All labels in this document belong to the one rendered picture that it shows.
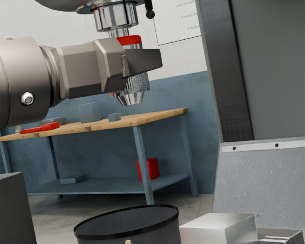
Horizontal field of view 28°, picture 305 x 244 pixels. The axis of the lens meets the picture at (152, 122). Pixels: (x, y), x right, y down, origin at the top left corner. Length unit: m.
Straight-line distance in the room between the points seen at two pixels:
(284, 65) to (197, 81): 4.90
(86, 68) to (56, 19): 6.61
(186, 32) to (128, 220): 3.25
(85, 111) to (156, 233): 4.09
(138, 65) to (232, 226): 0.19
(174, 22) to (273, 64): 5.02
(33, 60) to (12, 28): 7.28
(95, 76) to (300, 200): 0.46
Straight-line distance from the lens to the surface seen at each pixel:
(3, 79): 0.57
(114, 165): 6.83
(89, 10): 0.68
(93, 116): 6.45
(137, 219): 2.95
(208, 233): 0.62
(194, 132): 5.99
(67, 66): 0.60
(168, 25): 6.04
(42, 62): 0.59
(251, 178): 1.01
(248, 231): 0.63
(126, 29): 0.67
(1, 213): 0.93
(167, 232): 2.58
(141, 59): 0.65
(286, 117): 1.00
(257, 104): 1.02
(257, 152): 1.02
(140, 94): 0.67
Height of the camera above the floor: 1.22
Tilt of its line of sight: 4 degrees down
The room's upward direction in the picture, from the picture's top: 10 degrees counter-clockwise
